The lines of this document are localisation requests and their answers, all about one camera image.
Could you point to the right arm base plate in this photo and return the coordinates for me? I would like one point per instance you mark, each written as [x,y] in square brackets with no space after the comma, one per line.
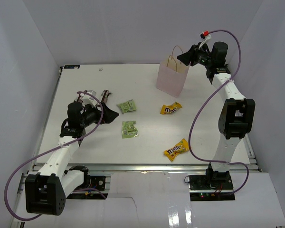
[202,190]

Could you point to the pink paper bag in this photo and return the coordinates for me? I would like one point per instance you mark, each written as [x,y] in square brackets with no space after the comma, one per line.
[172,75]

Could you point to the green snack packet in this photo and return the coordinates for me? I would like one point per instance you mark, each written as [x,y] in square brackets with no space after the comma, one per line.
[128,106]
[129,130]

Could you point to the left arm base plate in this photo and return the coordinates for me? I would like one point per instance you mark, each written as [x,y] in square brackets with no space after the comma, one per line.
[94,189]

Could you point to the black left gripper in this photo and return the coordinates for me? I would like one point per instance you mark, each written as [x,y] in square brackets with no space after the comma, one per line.
[109,115]

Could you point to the yellow candy bag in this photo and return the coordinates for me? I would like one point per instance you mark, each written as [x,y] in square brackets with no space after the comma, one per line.
[169,109]
[181,147]

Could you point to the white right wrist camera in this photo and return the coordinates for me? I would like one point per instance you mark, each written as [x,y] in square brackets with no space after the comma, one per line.
[205,35]

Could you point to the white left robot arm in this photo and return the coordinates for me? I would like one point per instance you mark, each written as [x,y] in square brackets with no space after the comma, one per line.
[47,190]

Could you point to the aluminium table rail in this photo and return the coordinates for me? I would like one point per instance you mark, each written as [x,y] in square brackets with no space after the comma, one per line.
[104,149]

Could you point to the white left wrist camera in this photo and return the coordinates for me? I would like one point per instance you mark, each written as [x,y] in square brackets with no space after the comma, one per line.
[88,98]

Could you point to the blue label sticker left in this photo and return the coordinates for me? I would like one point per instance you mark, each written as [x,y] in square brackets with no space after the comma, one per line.
[71,66]

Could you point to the yellow candy bag front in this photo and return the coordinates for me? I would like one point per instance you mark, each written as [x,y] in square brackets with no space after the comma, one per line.
[181,147]

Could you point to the brown snack bar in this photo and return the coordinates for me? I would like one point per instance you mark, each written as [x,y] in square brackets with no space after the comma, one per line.
[104,96]
[82,96]

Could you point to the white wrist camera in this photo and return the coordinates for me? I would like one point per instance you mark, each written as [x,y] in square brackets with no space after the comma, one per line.
[88,98]
[205,35]

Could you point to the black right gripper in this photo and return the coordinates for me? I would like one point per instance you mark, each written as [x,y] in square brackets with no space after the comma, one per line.
[187,58]

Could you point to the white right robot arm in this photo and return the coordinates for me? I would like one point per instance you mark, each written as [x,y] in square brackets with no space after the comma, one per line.
[236,117]

